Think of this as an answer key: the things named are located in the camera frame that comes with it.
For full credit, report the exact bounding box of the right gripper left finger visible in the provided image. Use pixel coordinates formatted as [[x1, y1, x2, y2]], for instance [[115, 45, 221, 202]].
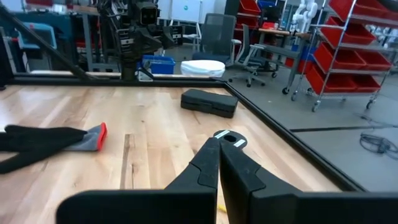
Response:
[[55, 138, 220, 224]]

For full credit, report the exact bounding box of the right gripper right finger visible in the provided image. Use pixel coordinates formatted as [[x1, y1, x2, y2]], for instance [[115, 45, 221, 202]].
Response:
[[220, 141, 398, 224]]

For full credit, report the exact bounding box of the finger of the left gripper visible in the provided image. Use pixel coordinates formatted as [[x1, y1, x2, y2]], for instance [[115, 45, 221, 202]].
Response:
[[150, 27, 164, 52], [136, 29, 152, 54]]

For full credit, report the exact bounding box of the black plastic cord spool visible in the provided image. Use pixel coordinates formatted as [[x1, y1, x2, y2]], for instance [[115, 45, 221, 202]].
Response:
[[213, 129, 249, 149]]

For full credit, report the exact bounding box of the blue plastic crate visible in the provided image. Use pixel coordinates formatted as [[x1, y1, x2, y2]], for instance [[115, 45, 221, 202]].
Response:
[[141, 55, 177, 75]]

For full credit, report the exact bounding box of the white board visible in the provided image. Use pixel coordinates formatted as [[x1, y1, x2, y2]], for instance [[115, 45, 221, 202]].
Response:
[[157, 0, 216, 23]]

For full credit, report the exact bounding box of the white plastic bin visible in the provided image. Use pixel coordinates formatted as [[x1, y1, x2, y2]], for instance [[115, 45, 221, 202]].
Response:
[[180, 60, 226, 78]]

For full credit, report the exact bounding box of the grey mesh office chair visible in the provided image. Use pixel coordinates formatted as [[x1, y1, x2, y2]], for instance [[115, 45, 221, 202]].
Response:
[[192, 13, 243, 67]]

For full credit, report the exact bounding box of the black rounded plastic piece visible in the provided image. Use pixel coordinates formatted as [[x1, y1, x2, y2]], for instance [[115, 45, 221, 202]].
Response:
[[180, 88, 239, 119]]

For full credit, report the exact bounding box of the blue machine housing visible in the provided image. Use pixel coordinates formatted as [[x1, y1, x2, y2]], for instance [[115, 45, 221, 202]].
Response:
[[14, 11, 73, 62]]

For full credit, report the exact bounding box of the red bin shelf unit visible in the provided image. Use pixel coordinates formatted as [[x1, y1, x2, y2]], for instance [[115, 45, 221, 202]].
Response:
[[238, 0, 262, 29]]

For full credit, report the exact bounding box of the wooden top grey table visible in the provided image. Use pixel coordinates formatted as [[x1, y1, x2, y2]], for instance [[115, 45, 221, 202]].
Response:
[[257, 27, 312, 96]]

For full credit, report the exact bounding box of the black glove grey red cuff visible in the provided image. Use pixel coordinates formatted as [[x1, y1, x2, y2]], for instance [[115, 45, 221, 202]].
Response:
[[0, 122, 108, 175]]

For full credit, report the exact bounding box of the red storage bin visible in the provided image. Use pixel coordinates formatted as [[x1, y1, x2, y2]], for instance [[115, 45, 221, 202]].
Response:
[[313, 42, 392, 71], [320, 17, 377, 46], [328, 0, 398, 22], [306, 65, 382, 95]]

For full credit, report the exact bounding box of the metal shelf rack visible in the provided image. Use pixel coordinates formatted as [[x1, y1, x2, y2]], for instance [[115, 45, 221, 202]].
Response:
[[290, 0, 398, 113]]

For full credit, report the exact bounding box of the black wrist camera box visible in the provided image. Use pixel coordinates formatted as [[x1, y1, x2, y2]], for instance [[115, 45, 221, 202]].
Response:
[[136, 1, 160, 26]]

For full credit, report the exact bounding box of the black coiled floor cable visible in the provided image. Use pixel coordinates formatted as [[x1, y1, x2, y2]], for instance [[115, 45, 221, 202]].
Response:
[[359, 133, 398, 161]]

